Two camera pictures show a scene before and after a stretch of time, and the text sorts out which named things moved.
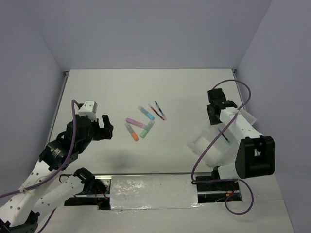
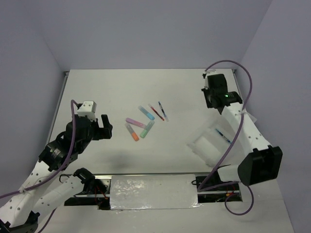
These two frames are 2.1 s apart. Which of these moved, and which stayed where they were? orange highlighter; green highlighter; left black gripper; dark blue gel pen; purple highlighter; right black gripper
Moved: dark blue gel pen; right black gripper
Stayed: orange highlighter; green highlighter; purple highlighter; left black gripper
